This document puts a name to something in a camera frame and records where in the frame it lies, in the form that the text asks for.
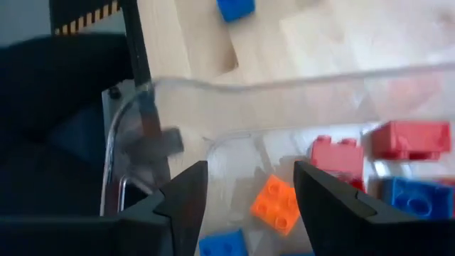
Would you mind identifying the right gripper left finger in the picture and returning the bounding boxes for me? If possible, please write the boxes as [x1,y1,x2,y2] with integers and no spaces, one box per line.
[0,160,209,256]

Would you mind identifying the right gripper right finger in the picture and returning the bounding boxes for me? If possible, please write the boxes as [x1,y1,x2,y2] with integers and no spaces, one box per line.
[293,160,455,256]

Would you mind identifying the orange small square block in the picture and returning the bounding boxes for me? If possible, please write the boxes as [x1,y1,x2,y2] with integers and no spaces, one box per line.
[250,174,301,237]

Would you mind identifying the black bulky object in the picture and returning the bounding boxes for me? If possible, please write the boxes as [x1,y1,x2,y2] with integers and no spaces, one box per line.
[0,33,134,216]

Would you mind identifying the clear plastic bin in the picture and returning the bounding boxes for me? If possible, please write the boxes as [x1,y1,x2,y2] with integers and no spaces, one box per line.
[99,62,455,256]

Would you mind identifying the black table frame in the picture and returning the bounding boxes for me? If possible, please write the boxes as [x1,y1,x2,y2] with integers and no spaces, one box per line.
[119,0,185,186]

